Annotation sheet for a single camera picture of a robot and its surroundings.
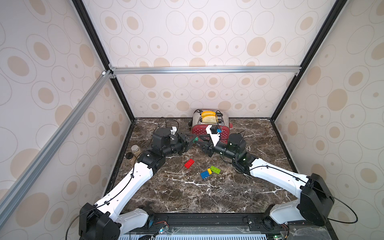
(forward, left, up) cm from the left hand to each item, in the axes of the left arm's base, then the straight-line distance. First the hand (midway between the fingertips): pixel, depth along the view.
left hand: (201, 137), depth 68 cm
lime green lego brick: (-1, -10, -32) cm, 33 cm away
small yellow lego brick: (-3, -6, -29) cm, 29 cm away
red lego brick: (+3, +7, -31) cm, 32 cm away
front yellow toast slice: (+24, -6, -12) cm, 27 cm away
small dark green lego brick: (+1, +2, -2) cm, 3 cm away
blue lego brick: (-4, -3, -31) cm, 32 cm away
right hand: (-1, +2, -3) cm, 4 cm away
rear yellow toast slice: (+26, -5, -9) cm, 28 cm away
